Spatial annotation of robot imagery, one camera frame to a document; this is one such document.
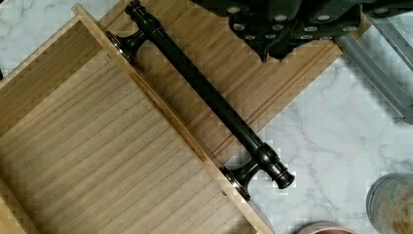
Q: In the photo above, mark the clear jar of colourful cereal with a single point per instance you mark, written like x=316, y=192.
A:
x=389, y=204

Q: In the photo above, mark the pink bowl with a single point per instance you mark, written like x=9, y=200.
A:
x=325, y=228

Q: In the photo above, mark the toaster oven with open door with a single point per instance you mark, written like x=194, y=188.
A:
x=388, y=88

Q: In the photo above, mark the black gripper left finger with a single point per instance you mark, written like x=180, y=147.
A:
x=266, y=26

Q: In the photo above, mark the wooden drawer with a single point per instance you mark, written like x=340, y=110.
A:
x=88, y=147

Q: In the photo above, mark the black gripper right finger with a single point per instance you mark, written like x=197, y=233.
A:
x=303, y=20

